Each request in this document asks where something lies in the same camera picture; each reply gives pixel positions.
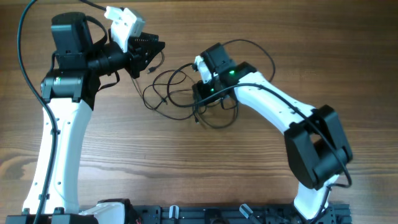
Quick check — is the black usb cable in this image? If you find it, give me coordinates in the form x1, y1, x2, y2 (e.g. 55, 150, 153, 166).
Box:
130, 39, 277, 130

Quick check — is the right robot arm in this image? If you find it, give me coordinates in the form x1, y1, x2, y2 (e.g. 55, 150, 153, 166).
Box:
192, 43, 353, 223

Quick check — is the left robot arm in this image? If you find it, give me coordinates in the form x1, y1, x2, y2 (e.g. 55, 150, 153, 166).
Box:
6, 7, 165, 223

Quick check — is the left camera black cable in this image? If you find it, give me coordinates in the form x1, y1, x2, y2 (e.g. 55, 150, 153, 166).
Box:
17, 0, 108, 224

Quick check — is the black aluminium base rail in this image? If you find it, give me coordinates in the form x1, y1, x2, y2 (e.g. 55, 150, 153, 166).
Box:
130, 203, 352, 224

